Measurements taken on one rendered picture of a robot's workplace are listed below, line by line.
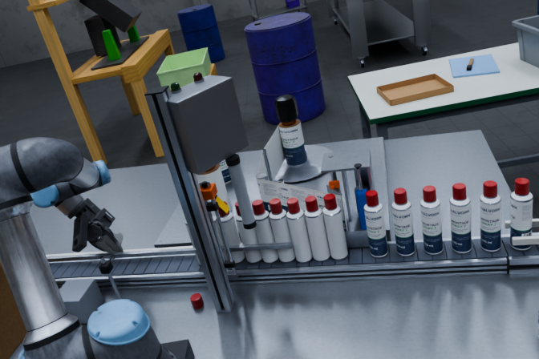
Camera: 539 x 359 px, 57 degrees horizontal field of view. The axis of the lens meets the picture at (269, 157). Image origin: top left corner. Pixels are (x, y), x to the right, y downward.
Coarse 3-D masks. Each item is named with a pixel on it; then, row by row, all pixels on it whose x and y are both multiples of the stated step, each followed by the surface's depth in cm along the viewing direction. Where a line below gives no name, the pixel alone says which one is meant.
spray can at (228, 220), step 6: (222, 210) 143; (222, 216) 145; (228, 216) 145; (222, 222) 144; (228, 222) 144; (234, 222) 147; (228, 228) 145; (234, 228) 147; (228, 234) 146; (234, 234) 147; (228, 240) 147; (234, 240) 148; (240, 240) 150; (234, 252) 149; (240, 252) 150; (234, 258) 150; (240, 258) 150
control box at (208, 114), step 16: (208, 80) 121; (224, 80) 119; (176, 96) 114; (192, 96) 113; (208, 96) 116; (224, 96) 119; (176, 112) 112; (192, 112) 114; (208, 112) 117; (224, 112) 120; (240, 112) 124; (176, 128) 116; (192, 128) 114; (208, 128) 118; (224, 128) 121; (240, 128) 125; (192, 144) 115; (208, 144) 118; (224, 144) 122; (240, 144) 126; (192, 160) 117; (208, 160) 119
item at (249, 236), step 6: (240, 216) 143; (240, 222) 143; (240, 228) 144; (252, 228) 145; (240, 234) 146; (246, 234) 145; (252, 234) 145; (246, 240) 146; (252, 240) 146; (246, 252) 148; (252, 252) 148; (258, 252) 149; (246, 258) 150; (252, 258) 148; (258, 258) 149
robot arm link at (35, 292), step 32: (0, 160) 102; (0, 192) 101; (32, 192) 107; (0, 224) 102; (32, 224) 106; (0, 256) 102; (32, 256) 103; (32, 288) 102; (32, 320) 102; (64, 320) 104; (32, 352) 101; (64, 352) 102
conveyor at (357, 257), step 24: (72, 264) 169; (96, 264) 166; (120, 264) 164; (144, 264) 161; (168, 264) 158; (192, 264) 155; (240, 264) 150; (264, 264) 148; (288, 264) 146; (312, 264) 144; (336, 264) 142
